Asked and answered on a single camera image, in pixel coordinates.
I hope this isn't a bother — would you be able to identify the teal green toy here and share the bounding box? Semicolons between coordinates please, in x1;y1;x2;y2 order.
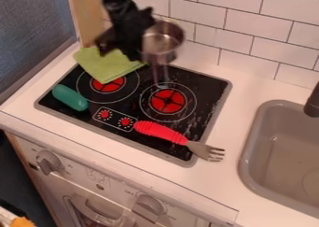
50;83;91;112

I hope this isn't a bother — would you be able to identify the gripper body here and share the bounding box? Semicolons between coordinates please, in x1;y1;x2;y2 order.
102;0;158;51

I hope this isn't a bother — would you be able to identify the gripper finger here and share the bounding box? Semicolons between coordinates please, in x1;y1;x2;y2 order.
123;47;145;63
94;27;118;57

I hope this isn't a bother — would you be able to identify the toy sink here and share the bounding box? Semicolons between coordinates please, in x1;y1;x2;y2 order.
236;99;319;220

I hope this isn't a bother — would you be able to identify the red handled fork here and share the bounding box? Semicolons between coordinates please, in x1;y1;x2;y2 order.
132;120;228;163

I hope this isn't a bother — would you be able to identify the silver pot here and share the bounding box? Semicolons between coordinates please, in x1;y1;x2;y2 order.
139;19;187;65

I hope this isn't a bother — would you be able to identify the toy stove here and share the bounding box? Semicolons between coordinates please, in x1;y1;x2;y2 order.
34;61;235;169

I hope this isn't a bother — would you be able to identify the wooden board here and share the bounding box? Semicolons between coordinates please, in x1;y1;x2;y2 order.
64;0;113;49

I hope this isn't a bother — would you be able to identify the green cloth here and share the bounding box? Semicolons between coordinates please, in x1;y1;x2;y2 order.
72;47;150;85

